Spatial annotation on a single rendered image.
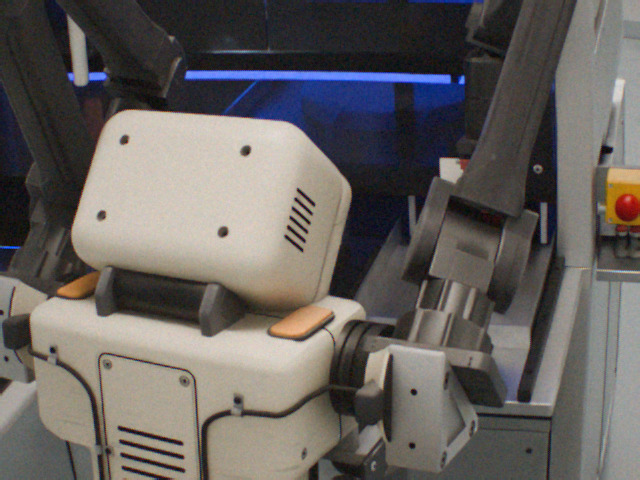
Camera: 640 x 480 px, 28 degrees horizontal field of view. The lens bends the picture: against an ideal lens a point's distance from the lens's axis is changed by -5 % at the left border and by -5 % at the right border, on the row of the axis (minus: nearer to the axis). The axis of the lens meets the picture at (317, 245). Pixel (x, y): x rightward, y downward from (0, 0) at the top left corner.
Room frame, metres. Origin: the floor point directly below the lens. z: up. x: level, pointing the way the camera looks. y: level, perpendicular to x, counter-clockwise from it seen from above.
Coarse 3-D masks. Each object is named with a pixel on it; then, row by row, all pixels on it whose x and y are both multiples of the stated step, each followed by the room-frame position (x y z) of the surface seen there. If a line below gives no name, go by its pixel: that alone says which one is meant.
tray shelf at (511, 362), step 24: (360, 240) 1.94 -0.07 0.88; (384, 240) 1.93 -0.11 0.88; (360, 264) 1.85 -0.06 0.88; (336, 288) 1.77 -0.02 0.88; (576, 288) 1.70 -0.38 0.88; (552, 336) 1.56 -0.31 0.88; (504, 360) 1.51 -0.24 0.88; (552, 360) 1.50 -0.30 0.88; (552, 384) 1.44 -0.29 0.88; (480, 408) 1.41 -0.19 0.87; (504, 408) 1.41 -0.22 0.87; (528, 408) 1.40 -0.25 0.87; (552, 408) 1.39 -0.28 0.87
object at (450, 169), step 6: (444, 162) 1.83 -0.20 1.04; (450, 162) 1.83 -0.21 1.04; (456, 162) 1.83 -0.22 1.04; (444, 168) 1.83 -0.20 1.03; (450, 168) 1.83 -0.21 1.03; (456, 168) 1.83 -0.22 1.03; (444, 174) 1.83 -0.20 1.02; (450, 174) 1.83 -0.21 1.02; (456, 174) 1.83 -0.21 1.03; (450, 180) 1.83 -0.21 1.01; (456, 180) 1.83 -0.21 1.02
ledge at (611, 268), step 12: (600, 252) 1.82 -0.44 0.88; (612, 252) 1.82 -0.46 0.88; (600, 264) 1.78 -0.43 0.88; (612, 264) 1.77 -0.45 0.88; (624, 264) 1.77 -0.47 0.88; (636, 264) 1.77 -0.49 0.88; (600, 276) 1.76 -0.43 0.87; (612, 276) 1.75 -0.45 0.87; (624, 276) 1.75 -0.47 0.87; (636, 276) 1.74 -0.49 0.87
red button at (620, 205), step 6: (618, 198) 1.73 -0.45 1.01; (624, 198) 1.72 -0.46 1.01; (630, 198) 1.72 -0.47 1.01; (636, 198) 1.72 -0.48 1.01; (618, 204) 1.72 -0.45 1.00; (624, 204) 1.71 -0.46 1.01; (630, 204) 1.71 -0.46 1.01; (636, 204) 1.71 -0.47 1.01; (618, 210) 1.72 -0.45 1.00; (624, 210) 1.71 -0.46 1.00; (630, 210) 1.71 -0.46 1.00; (636, 210) 1.71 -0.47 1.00; (618, 216) 1.72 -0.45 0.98; (624, 216) 1.71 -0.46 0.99; (630, 216) 1.71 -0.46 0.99; (636, 216) 1.71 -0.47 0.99
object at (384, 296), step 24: (408, 240) 1.92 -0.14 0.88; (552, 240) 1.80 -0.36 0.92; (384, 264) 1.82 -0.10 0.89; (528, 264) 1.80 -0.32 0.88; (552, 264) 1.78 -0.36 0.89; (360, 288) 1.69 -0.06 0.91; (384, 288) 1.75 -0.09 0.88; (408, 288) 1.75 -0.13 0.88; (528, 288) 1.71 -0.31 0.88; (384, 312) 1.68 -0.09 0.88; (528, 312) 1.64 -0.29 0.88; (504, 336) 1.54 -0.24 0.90; (528, 336) 1.53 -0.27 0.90
